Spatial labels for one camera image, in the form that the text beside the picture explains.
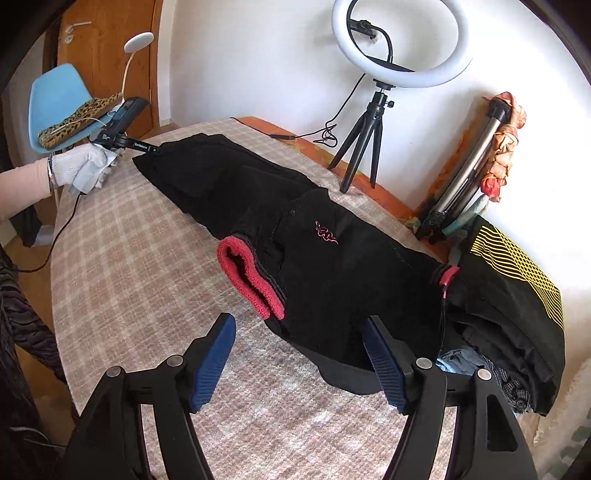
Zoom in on black pants pink logo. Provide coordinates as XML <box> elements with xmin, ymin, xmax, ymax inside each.
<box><xmin>134</xmin><ymin>134</ymin><xmax>445</xmax><ymax>395</ymax></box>

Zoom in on left forearm pink sleeve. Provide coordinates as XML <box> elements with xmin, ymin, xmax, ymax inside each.
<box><xmin>0</xmin><ymin>158</ymin><xmax>54</xmax><ymax>223</ymax></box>

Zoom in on left hand white glove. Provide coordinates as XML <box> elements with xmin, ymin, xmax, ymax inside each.
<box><xmin>48</xmin><ymin>143</ymin><xmax>119</xmax><ymax>194</ymax></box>

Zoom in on leopard print cloth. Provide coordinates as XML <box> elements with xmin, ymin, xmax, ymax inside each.
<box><xmin>37</xmin><ymin>93</ymin><xmax>122</xmax><ymax>150</ymax></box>

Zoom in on blue plastic chair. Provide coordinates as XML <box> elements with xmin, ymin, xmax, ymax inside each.
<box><xmin>28</xmin><ymin>63</ymin><xmax>121</xmax><ymax>154</ymax></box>

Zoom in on folded blue jeans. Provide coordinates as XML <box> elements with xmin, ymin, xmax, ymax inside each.
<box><xmin>436</xmin><ymin>347</ymin><xmax>490</xmax><ymax>376</ymax></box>

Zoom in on white desk lamp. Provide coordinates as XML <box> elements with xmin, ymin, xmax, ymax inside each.
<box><xmin>119</xmin><ymin>31</ymin><xmax>156</xmax><ymax>100</ymax></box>

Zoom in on wooden door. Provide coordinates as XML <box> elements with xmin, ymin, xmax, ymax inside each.
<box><xmin>56</xmin><ymin>0</ymin><xmax>162</xmax><ymax>138</ymax></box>

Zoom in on plaid beige bed blanket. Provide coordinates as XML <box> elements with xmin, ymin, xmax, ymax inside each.
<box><xmin>49</xmin><ymin>117</ymin><xmax>551</xmax><ymax>480</ymax></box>

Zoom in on black yellow striped garment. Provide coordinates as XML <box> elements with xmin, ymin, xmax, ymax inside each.
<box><xmin>446</xmin><ymin>217</ymin><xmax>565</xmax><ymax>416</ymax></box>

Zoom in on folded silver tripod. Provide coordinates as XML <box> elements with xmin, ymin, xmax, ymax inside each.
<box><xmin>416</xmin><ymin>98</ymin><xmax>512</xmax><ymax>239</ymax></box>

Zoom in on orange floral fabric strip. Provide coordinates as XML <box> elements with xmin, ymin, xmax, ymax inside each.
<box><xmin>481</xmin><ymin>91</ymin><xmax>527</xmax><ymax>202</ymax></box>

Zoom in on black mini tripod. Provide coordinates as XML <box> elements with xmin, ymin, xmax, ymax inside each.
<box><xmin>328</xmin><ymin>80</ymin><xmax>394</xmax><ymax>193</ymax></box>

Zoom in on black ring light cable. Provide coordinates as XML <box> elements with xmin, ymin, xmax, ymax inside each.
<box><xmin>229</xmin><ymin>72</ymin><xmax>367</xmax><ymax>149</ymax></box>

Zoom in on white ring light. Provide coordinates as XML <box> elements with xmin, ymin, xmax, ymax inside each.
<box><xmin>332</xmin><ymin>1</ymin><xmax>475</xmax><ymax>89</ymax></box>

